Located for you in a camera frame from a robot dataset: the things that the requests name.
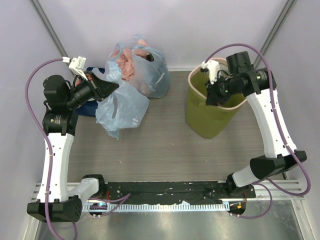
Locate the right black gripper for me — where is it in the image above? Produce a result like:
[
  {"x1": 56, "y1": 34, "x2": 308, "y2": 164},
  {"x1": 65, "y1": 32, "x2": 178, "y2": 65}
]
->
[{"x1": 204, "y1": 74, "x2": 242, "y2": 107}]

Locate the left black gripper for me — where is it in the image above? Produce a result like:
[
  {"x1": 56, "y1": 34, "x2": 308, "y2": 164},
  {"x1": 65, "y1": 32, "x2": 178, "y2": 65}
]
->
[{"x1": 65, "y1": 70, "x2": 119, "y2": 109}]

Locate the blue plastic bag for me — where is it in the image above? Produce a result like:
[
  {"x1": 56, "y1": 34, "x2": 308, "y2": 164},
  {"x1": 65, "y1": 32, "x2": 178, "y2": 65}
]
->
[{"x1": 95, "y1": 61, "x2": 150, "y2": 140}]

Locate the green trash bin pink rim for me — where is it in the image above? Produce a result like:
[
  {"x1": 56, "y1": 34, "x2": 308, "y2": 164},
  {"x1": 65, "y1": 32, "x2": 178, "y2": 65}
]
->
[{"x1": 185, "y1": 65, "x2": 247, "y2": 139}]

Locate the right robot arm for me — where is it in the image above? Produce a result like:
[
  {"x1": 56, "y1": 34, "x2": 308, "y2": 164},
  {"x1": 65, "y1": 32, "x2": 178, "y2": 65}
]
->
[{"x1": 201, "y1": 51, "x2": 307, "y2": 198}]

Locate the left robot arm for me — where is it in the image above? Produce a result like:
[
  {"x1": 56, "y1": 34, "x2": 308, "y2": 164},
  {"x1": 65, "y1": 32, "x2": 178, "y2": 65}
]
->
[{"x1": 27, "y1": 71, "x2": 119, "y2": 223}]

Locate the bag filled with pink trash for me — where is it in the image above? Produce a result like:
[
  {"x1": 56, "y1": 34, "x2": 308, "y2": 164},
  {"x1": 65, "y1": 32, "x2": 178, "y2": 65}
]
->
[{"x1": 109, "y1": 34, "x2": 171, "y2": 98}]

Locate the dark blue mat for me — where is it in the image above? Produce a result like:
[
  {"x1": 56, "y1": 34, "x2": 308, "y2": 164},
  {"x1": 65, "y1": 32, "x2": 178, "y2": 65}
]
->
[{"x1": 75, "y1": 67, "x2": 105, "y2": 118}]

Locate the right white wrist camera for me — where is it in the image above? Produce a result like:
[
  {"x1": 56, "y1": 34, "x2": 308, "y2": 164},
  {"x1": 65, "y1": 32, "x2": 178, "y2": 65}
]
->
[{"x1": 200, "y1": 60, "x2": 221, "y2": 85}]

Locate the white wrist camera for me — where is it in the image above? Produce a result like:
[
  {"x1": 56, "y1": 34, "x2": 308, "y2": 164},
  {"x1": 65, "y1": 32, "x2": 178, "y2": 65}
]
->
[
  {"x1": 200, "y1": 60, "x2": 221, "y2": 85},
  {"x1": 62, "y1": 56, "x2": 88, "y2": 81}
]

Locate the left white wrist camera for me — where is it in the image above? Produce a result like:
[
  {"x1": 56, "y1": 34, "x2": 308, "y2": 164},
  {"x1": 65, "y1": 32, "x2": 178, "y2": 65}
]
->
[{"x1": 62, "y1": 56, "x2": 88, "y2": 81}]

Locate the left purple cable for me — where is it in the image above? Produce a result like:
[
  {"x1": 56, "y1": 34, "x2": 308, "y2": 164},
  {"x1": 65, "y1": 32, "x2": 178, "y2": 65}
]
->
[{"x1": 24, "y1": 57, "x2": 132, "y2": 240}]

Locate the purple cable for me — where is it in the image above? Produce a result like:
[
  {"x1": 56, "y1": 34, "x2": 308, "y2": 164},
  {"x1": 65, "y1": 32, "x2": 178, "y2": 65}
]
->
[
  {"x1": 24, "y1": 57, "x2": 132, "y2": 240},
  {"x1": 204, "y1": 43, "x2": 312, "y2": 220}
]

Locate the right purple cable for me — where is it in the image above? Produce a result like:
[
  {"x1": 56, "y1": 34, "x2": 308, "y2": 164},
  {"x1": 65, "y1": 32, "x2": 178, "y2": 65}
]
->
[{"x1": 204, "y1": 43, "x2": 312, "y2": 220}]

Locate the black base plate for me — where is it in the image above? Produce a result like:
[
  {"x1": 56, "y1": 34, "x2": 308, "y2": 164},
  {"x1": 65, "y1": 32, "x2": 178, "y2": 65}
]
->
[{"x1": 105, "y1": 181, "x2": 256, "y2": 205}]

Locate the white slotted cable duct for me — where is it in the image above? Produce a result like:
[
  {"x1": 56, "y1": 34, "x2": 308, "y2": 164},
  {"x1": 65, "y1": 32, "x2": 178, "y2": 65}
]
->
[{"x1": 82, "y1": 201, "x2": 230, "y2": 214}]

